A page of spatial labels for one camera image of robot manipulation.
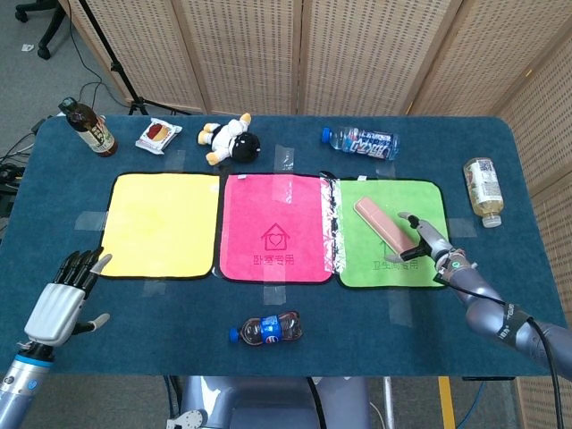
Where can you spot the white paper scrap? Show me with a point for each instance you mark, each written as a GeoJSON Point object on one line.
{"type": "Point", "coordinates": [27, 47]}

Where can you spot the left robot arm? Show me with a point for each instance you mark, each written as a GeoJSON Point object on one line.
{"type": "Point", "coordinates": [22, 380]}

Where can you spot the woven folding screen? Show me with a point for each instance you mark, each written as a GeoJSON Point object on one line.
{"type": "Point", "coordinates": [246, 44]}

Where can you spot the black tripod stand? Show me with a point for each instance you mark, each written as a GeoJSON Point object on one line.
{"type": "Point", "coordinates": [120, 71]}

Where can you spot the blue sports drink bottle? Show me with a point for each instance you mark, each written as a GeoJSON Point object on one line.
{"type": "Point", "coordinates": [366, 143]}

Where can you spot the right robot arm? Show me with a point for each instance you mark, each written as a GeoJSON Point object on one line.
{"type": "Point", "coordinates": [487, 313]}

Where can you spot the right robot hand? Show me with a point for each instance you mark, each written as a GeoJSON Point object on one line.
{"type": "Point", "coordinates": [433, 246]}

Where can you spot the metal table leg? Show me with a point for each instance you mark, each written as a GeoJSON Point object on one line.
{"type": "Point", "coordinates": [389, 402]}

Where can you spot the yellow microfiber cloth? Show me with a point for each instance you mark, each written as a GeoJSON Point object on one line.
{"type": "Point", "coordinates": [156, 223]}

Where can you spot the black office chair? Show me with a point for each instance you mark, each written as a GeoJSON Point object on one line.
{"type": "Point", "coordinates": [51, 31]}

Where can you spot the crinkled clear tape strip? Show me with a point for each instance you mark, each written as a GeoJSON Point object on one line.
{"type": "Point", "coordinates": [330, 214]}

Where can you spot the long pink plastic box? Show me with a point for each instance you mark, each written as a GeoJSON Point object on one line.
{"type": "Point", "coordinates": [380, 221]}

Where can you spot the grey robot torso base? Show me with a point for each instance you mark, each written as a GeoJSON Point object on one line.
{"type": "Point", "coordinates": [268, 406]}

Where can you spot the dark tea bottle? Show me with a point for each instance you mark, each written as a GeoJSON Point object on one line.
{"type": "Point", "coordinates": [94, 132]}

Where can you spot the white snack cake packet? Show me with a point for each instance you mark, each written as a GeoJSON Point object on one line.
{"type": "Point", "coordinates": [156, 134]}

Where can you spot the green microfiber cloth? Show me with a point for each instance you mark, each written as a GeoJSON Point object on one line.
{"type": "Point", "coordinates": [371, 277]}

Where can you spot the blue felt table cover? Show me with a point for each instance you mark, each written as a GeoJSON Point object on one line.
{"type": "Point", "coordinates": [134, 335]}

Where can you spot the pink microfiber cloth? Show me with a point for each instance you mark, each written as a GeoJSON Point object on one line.
{"type": "Point", "coordinates": [250, 210]}

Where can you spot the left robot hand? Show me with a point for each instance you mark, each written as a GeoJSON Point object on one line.
{"type": "Point", "coordinates": [56, 308]}

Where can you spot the black white plush toy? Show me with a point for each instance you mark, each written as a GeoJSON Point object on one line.
{"type": "Point", "coordinates": [232, 140]}

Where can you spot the Pepsi cola bottle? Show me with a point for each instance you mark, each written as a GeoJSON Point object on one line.
{"type": "Point", "coordinates": [268, 328]}

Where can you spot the pale yellow tea bottle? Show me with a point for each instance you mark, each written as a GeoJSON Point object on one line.
{"type": "Point", "coordinates": [485, 187]}

